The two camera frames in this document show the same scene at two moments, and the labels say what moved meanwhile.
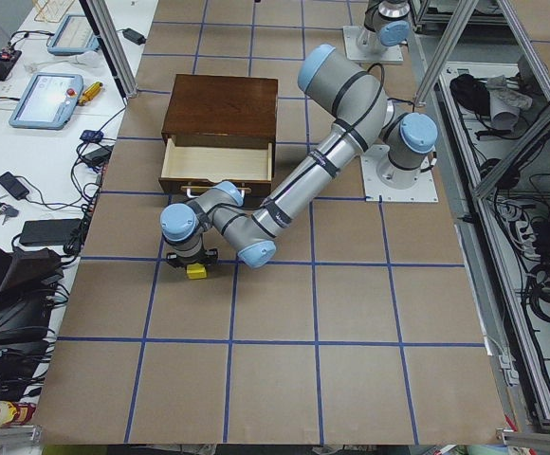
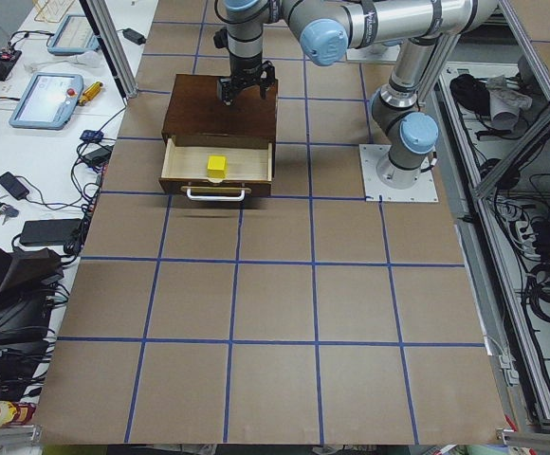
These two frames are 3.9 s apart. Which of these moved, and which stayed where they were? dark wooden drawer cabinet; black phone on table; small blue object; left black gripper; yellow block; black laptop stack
Moved: yellow block; left black gripper
Stayed: dark wooden drawer cabinet; black laptop stack; small blue object; black phone on table
